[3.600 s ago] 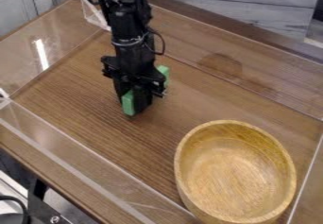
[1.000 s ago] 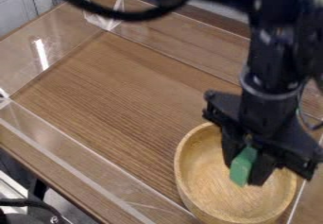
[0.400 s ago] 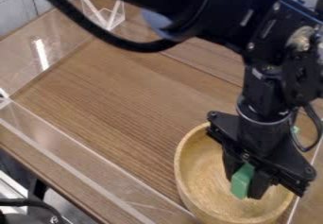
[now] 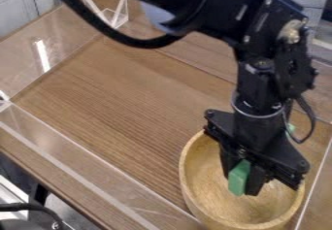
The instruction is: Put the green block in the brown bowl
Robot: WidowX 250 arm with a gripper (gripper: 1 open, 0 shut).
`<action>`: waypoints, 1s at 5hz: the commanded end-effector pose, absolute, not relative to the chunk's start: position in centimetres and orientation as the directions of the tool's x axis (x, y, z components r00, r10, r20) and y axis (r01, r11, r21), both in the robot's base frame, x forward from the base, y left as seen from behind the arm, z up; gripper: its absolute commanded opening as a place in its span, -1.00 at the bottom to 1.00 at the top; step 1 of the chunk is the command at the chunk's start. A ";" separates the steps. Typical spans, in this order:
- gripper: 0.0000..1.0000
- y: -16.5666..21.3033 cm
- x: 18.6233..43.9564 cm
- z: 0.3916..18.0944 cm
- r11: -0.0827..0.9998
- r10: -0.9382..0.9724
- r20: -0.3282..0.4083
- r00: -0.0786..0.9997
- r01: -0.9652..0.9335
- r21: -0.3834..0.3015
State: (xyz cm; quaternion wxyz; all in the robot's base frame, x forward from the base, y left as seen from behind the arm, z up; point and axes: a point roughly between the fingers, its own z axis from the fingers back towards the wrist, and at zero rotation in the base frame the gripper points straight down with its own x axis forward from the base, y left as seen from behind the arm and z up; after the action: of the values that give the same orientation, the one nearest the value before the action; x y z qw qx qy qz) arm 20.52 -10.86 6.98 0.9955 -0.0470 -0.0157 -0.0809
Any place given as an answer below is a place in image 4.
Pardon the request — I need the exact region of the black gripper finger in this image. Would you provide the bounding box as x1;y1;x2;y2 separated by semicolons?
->
245;164;274;196
219;142;239;177

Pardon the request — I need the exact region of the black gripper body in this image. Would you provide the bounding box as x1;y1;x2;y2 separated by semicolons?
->
203;109;310;188

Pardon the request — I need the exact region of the brown wooden bowl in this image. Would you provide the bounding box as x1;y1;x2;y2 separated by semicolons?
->
179;131;305;230

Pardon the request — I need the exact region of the green rectangular block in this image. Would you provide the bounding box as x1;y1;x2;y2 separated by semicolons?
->
226;124;302;196

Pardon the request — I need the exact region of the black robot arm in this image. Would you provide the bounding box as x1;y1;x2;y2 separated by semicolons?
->
63;0;317;196

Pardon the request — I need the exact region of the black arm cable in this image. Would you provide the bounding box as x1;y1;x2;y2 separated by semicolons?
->
282;96;317;145

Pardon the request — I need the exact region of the black metal bracket with bolt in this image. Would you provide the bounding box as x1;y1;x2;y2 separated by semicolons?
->
28;183;59;230

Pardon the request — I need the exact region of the black cable lower left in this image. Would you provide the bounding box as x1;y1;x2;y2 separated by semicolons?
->
0;202;57;230

